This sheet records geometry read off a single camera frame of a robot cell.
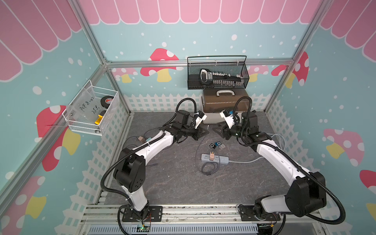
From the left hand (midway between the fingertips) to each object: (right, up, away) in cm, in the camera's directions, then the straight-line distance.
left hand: (207, 134), depth 82 cm
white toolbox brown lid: (+7, +21, +15) cm, 27 cm away
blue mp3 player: (+9, -7, +18) cm, 21 cm away
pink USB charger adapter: (+4, -13, +5) cm, 14 cm away
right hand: (+4, +5, -3) cm, 7 cm away
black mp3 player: (+5, -9, +18) cm, 20 cm away
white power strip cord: (+48, -2, +23) cm, 54 cm away
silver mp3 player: (+13, -9, +18) cm, 24 cm away
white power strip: (+12, -17, +10) cm, 22 cm away
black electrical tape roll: (-56, +19, -2) cm, 59 cm away
